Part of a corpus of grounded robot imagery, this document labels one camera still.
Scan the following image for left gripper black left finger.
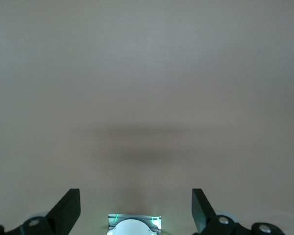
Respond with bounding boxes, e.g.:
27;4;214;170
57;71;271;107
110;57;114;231
0;188;81;235

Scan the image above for brown table cover sheet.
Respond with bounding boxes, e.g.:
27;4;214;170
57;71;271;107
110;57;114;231
0;0;294;235

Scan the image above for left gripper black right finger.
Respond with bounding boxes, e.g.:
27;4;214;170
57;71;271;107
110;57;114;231
192;188;285;235

